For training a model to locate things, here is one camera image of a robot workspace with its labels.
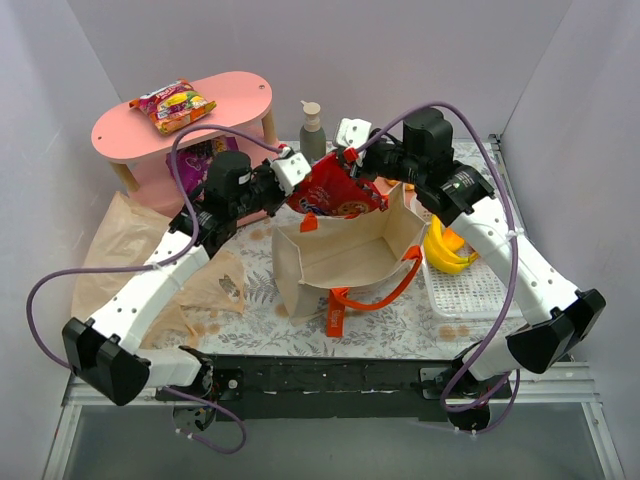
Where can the pink three-tier shelf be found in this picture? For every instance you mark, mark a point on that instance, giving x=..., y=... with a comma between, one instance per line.
x=137, y=151

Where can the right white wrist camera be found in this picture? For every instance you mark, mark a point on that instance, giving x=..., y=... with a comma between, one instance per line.
x=349, y=137

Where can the floral table mat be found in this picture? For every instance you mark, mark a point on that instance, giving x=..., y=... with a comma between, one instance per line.
x=408, y=328

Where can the white plastic basket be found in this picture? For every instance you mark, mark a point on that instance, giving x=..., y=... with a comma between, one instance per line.
x=475, y=293

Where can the orange fruit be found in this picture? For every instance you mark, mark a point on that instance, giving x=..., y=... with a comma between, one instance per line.
x=451, y=240

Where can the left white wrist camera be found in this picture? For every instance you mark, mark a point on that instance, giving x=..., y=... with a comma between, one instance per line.
x=290, y=169

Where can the beige canvas tote bag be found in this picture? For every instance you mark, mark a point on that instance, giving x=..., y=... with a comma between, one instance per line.
x=362, y=262

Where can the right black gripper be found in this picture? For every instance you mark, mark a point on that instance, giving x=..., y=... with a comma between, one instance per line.
x=367, y=163

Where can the orange plastic grocery bag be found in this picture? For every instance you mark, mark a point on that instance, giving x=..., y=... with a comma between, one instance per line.
x=127, y=235

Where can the grey pump soap bottle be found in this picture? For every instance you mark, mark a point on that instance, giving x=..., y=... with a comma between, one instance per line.
x=312, y=136

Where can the yellow banana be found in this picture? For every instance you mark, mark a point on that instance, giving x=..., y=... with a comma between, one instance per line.
x=439, y=256

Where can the orange Fox's candy bag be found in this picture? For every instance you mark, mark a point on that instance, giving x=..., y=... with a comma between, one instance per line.
x=174, y=106

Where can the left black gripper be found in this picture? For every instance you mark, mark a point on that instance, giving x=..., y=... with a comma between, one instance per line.
x=278, y=185

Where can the purple snack packet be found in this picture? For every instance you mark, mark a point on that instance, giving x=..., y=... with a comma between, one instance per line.
x=193, y=162

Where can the snack packets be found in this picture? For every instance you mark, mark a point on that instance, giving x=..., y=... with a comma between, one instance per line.
x=330, y=190

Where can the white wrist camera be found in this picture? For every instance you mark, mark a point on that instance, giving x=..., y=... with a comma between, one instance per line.
x=290, y=169
x=349, y=137

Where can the black mounting base rail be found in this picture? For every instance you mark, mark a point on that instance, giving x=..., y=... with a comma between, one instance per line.
x=268, y=387

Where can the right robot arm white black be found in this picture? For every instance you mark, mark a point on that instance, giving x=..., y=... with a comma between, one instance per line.
x=557, y=313

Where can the croissant bread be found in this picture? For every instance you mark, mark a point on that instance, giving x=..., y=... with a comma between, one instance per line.
x=392, y=183

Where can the terracotta plastic tray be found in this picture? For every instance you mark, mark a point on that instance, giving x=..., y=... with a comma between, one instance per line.
x=395, y=187

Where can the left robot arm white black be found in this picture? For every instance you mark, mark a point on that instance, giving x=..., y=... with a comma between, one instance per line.
x=104, y=349

